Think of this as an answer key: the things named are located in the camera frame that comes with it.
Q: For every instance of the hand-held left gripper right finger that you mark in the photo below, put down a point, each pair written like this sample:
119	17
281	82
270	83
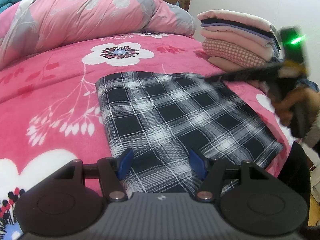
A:
197	163

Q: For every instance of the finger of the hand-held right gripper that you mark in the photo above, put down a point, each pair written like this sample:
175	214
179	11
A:
245	75

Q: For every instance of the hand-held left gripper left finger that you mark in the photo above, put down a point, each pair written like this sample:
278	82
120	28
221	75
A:
125	162

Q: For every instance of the black white plaid garment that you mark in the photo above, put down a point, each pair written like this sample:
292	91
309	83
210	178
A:
162	120

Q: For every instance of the tall stack of folded clothes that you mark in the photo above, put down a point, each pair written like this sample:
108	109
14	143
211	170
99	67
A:
232	50

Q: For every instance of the person's right hand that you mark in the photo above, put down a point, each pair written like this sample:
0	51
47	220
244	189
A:
306	97

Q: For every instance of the low pile of folded garments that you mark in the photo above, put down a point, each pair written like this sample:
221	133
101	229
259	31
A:
310	83

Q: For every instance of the small blue hanging cloth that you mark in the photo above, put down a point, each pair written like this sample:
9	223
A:
179	3

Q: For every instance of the pink floral fleece blanket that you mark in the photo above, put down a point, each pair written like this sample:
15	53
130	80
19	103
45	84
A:
50	85

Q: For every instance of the pink grey floral quilt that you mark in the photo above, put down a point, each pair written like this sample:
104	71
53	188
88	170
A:
75	17

